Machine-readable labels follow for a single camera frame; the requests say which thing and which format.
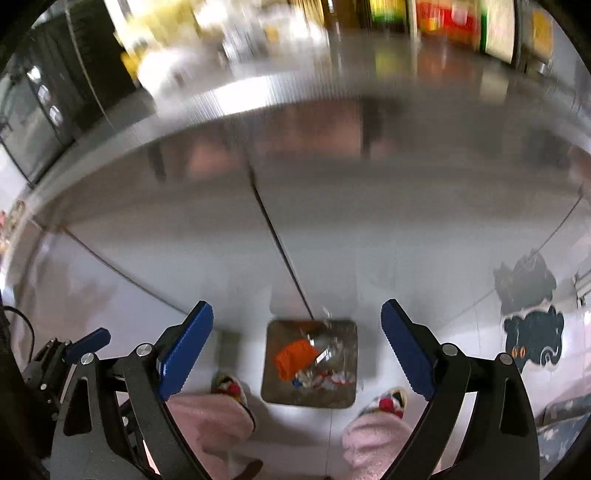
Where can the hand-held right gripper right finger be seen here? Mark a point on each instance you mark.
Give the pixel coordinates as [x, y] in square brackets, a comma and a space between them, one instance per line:
[408, 353]

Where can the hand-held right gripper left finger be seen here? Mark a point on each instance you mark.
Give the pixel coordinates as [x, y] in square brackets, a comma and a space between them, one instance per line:
[184, 353]

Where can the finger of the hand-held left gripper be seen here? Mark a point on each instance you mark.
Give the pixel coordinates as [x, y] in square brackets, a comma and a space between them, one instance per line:
[87, 344]

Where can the square steel trash bin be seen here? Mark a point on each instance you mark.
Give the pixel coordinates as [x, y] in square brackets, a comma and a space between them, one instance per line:
[277, 397]

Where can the person's right plush slipper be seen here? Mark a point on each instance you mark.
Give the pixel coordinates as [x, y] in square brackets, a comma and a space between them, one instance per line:
[388, 401]

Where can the person's plush slipper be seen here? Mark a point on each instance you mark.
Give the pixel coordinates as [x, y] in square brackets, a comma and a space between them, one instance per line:
[233, 392]
[388, 401]

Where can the person's left plush slipper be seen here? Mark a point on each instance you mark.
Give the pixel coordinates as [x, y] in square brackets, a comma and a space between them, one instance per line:
[233, 392]

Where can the clear plastic bottle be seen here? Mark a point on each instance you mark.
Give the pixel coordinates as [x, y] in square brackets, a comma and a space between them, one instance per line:
[332, 344]

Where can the red white snack wrapper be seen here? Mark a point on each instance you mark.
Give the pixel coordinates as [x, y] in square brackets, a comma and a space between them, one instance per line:
[330, 379]

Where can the person's left leg pink pants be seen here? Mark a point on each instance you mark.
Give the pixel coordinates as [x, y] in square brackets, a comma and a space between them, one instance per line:
[207, 434]

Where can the black cat-shaped floor mat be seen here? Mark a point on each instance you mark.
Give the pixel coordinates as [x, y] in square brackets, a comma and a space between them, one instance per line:
[535, 341]

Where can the stainless steel counter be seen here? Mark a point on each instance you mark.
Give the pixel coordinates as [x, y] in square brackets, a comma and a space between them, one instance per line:
[369, 230]

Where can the dark cabinet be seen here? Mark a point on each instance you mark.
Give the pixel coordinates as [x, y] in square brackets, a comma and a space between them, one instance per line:
[69, 69]

